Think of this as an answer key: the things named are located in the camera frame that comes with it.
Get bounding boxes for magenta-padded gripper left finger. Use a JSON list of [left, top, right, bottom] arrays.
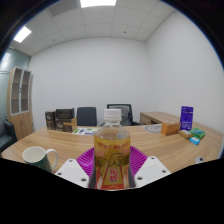
[[54, 147, 98, 189]]

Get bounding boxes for white and green leaflet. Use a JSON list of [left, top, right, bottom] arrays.
[[71, 127, 99, 136]]

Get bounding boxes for small tan box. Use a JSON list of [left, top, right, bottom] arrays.
[[177, 129, 194, 139]]

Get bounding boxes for wooden glass-door shelf cabinet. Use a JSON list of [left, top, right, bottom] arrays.
[[6, 65, 34, 141]]

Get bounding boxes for yellow-labelled tea drink bottle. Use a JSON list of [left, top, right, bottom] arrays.
[[93, 108, 132, 191]]

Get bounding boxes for brown cardboard box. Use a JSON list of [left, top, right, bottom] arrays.
[[55, 117, 78, 133]]

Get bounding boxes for green flat box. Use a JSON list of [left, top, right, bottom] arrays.
[[189, 127, 207, 140]]

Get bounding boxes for wide dark box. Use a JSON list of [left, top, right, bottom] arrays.
[[55, 107, 76, 120]]

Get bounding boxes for low wooden side cabinet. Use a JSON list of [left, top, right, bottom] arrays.
[[139, 111, 181, 126]]

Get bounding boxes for dark grey padded chair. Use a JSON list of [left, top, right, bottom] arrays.
[[76, 106, 98, 127]]

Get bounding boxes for black leather sofa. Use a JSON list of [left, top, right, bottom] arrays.
[[0, 119, 18, 154]]

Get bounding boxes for square ceiling light panel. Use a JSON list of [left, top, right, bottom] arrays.
[[79, 0, 117, 8], [13, 25, 33, 44]]

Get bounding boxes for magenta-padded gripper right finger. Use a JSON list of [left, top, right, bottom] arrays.
[[128, 145, 172, 188]]

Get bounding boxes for small blue box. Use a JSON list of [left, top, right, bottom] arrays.
[[188, 136, 201, 146]]

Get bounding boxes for purple upright box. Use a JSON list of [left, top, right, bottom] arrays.
[[179, 105, 194, 132]]

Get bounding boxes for small dark upright box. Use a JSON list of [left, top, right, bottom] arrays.
[[44, 110, 57, 131]]

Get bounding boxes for black mesh office chair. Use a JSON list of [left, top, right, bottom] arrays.
[[106, 103, 134, 127]]

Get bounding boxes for green and white mug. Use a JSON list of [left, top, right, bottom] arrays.
[[21, 146, 60, 174]]

